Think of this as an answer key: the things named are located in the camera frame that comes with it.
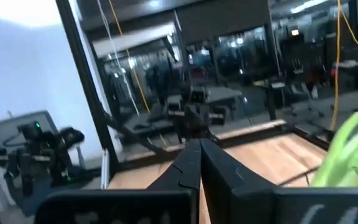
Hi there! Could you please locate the green celery stalk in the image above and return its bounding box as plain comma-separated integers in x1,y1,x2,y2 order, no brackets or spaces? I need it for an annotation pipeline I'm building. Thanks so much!
311,105,358,188

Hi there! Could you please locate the black vertical frame post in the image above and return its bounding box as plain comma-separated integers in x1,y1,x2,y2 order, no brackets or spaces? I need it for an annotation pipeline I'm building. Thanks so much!
56,0,119,178

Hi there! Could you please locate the yellow cable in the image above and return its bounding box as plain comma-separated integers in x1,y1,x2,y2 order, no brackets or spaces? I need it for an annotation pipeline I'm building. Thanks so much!
108,0,358,131

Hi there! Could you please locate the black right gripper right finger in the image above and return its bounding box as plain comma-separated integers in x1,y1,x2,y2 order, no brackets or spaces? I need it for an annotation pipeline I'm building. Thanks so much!
201,139,358,224

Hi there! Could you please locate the grey monitor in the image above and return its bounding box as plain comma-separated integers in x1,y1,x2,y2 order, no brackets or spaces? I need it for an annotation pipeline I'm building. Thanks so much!
0,110,58,150

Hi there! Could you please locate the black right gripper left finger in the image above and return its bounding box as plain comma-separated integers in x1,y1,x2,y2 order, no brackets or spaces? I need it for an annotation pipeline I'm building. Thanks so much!
34,139,202,224

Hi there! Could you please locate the thin white cable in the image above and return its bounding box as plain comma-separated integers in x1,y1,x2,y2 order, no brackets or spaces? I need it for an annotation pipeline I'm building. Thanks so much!
95,0,141,116

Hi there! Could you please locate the black robot with green light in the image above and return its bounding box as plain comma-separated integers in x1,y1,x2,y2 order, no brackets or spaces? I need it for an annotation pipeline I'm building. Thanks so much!
0,120,86,197

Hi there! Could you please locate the black aluminium table frame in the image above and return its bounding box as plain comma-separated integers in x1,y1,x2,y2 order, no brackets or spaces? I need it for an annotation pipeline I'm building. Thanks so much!
116,118,335,175

